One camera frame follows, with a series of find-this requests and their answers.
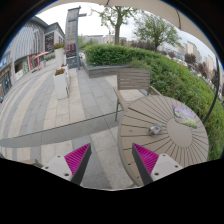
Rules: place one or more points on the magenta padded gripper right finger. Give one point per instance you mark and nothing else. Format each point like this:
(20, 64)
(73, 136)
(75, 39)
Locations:
(152, 166)

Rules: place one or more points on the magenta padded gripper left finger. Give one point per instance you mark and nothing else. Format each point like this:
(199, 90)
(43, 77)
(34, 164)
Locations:
(72, 166)

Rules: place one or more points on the small patterned computer mouse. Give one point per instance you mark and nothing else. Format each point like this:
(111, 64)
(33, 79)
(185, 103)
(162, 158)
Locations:
(155, 129)

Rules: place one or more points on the colourful printed mouse pad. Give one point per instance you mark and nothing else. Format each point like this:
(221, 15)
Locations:
(184, 116)

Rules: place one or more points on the round wooden slatted table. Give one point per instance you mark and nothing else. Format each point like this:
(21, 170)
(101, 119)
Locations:
(186, 145)

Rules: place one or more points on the wooden slatted chair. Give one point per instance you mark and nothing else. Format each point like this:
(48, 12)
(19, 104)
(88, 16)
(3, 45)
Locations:
(132, 79)

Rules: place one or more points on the green trimmed hedge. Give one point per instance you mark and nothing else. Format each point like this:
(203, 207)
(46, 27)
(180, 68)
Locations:
(170, 79)

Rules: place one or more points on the white planter box with flowers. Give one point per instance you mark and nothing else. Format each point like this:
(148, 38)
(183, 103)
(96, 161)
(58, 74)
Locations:
(61, 82)

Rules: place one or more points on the grey stone hedge planter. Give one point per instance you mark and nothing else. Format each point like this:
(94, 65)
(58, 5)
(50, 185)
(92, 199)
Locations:
(98, 71)

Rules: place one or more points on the tall white planter far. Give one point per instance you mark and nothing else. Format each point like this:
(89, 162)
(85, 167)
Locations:
(58, 48)

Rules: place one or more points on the grey commercial building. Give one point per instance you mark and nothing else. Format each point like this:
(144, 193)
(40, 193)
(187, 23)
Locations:
(20, 57)

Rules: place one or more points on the large green tree right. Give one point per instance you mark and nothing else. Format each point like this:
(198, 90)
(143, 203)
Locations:
(155, 29)

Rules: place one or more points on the large green tree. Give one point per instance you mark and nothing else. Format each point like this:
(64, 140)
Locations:
(113, 17)
(155, 29)

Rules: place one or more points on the tall grey sign pylon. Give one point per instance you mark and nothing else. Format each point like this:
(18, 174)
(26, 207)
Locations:
(71, 37)

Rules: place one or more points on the large green tree left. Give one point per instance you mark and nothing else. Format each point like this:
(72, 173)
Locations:
(113, 17)

